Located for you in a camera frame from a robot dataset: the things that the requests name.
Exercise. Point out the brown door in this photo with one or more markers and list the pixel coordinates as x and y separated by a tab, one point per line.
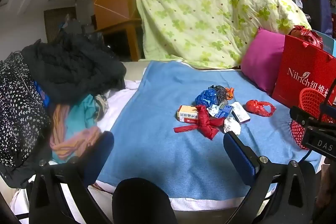
57	24

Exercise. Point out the blue printed packet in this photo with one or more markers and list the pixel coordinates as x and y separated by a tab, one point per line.
224	111

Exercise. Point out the teal orange cloth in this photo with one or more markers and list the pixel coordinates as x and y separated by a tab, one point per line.
78	119

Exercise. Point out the knotted red plastic bag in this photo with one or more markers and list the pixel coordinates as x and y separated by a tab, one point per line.
254	107

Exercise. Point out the blue blanket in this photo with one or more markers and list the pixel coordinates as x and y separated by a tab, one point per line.
162	121

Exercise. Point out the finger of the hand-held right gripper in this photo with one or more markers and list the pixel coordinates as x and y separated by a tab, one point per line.
302	116

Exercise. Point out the blue plastic bag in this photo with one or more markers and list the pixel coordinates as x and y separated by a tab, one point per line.
206	96

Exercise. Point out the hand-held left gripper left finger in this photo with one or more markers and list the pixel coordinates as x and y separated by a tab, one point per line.
101	153

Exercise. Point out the green floral quilt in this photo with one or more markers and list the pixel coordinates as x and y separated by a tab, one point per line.
204	16

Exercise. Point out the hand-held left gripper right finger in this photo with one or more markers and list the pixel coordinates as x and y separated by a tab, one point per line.
240	158

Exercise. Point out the teal cardboard box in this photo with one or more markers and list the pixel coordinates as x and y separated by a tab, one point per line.
328	43

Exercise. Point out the black plastic bag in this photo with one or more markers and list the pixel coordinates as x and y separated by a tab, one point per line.
220	92

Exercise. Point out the red mesh plastic basket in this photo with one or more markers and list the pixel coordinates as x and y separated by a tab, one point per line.
311	98

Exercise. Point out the black white floral cloth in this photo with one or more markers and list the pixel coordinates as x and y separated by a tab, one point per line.
18	108

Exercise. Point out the magenta pillow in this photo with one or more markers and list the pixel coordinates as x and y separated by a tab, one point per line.
260	64

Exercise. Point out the black knitted garment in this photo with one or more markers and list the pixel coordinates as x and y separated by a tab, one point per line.
73	69

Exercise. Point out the white blue tissue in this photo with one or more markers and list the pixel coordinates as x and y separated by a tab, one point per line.
213	109

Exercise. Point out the red plastic bag in paper bag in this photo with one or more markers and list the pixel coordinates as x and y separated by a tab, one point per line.
304	33

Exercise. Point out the orange foil wrapper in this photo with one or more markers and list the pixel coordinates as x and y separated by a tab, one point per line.
229	92

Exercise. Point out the white purple box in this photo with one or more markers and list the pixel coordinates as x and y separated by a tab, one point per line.
241	113

